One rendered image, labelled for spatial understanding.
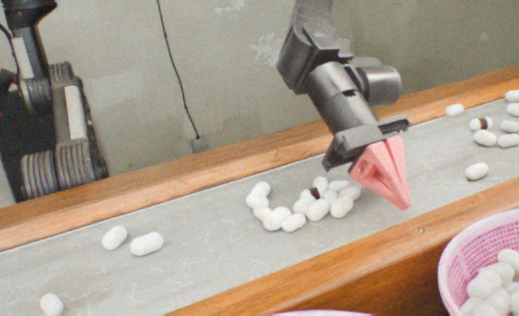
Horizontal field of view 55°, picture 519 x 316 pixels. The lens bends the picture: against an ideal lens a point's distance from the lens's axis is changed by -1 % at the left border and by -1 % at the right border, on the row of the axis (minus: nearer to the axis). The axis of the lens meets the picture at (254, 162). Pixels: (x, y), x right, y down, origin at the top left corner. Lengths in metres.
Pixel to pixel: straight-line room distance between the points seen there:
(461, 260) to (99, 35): 2.29
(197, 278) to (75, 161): 0.45
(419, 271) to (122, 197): 0.43
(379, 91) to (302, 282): 0.31
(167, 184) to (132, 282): 0.23
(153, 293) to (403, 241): 0.25
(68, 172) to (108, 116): 1.73
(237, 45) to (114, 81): 0.70
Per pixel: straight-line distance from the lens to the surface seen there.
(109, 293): 0.55
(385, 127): 0.60
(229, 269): 0.53
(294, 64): 0.68
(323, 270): 0.46
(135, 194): 0.74
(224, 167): 0.77
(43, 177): 0.92
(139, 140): 2.70
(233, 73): 2.82
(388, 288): 0.48
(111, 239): 0.62
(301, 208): 0.60
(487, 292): 0.48
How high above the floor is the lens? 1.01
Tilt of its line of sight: 19 degrees down
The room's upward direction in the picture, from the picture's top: 9 degrees counter-clockwise
